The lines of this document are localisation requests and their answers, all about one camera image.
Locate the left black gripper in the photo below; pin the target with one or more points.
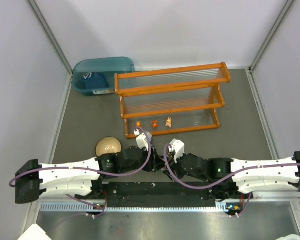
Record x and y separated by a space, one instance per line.
155 162

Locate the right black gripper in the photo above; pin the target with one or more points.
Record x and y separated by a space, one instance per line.
172 167

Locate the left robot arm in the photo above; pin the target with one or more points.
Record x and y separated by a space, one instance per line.
80 179

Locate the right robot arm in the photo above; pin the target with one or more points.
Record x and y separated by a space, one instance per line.
231 176

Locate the orange wooden shelf rack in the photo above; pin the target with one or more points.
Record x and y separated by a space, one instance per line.
190 96

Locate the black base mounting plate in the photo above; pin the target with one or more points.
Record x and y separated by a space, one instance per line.
160 195

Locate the orange tiger toy figure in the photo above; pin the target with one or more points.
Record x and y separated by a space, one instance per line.
154 124

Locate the yellow bear toy figure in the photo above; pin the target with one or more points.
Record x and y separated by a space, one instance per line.
138 124

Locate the tan rabbit toy figure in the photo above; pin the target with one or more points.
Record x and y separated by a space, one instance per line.
168 122

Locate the beige round bowl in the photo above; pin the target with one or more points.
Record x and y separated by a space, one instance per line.
108 145

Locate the blue cap in bin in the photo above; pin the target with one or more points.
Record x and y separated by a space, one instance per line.
94 80

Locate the teal plastic bin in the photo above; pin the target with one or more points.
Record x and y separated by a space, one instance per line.
106 66

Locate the white object bottom left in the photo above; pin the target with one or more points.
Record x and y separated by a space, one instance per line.
34 232

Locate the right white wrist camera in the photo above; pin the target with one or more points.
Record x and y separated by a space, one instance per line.
177 149

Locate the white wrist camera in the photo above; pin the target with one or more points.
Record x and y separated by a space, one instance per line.
177 149
143 139

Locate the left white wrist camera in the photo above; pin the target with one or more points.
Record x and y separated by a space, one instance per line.
143 139

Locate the grey slotted cable duct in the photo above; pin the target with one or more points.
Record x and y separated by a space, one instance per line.
80 207

